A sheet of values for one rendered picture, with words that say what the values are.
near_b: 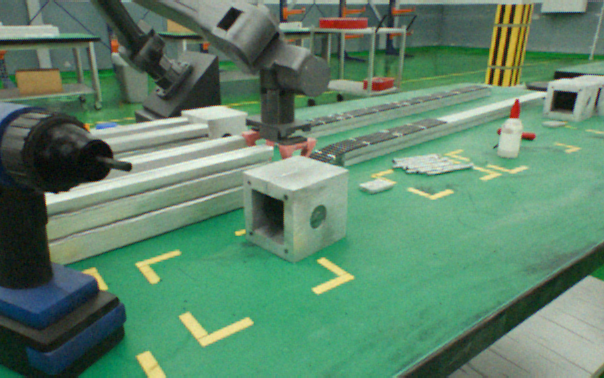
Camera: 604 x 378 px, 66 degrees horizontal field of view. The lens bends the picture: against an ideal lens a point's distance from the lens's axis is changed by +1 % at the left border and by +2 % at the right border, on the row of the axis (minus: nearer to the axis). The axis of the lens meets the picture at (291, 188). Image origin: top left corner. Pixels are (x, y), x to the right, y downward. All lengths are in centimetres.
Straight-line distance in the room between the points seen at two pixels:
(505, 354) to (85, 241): 110
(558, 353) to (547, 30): 1136
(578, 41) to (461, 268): 1176
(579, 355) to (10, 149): 138
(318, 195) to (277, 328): 17
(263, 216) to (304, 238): 7
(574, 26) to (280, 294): 1196
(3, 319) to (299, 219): 30
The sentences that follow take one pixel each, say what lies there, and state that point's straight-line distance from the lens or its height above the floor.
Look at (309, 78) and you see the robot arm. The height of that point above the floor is 97.
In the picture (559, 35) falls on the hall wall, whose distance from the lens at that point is 1243.
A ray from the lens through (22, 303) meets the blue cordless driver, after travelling 43.
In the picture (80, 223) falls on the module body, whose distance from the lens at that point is 59.
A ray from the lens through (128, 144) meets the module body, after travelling 80.
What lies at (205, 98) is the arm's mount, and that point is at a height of 83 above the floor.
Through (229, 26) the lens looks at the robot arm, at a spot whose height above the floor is 104.
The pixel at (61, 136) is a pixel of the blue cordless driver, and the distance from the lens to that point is 34.
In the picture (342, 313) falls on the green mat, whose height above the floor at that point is 78.
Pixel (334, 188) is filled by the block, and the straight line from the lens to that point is 57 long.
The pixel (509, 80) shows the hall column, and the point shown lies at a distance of 714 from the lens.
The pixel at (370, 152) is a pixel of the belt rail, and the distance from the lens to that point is 95.
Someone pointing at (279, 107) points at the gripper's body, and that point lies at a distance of 73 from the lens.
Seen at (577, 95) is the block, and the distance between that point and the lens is 145.
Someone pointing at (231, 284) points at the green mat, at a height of 78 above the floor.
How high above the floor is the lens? 106
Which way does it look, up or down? 22 degrees down
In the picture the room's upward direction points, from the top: straight up
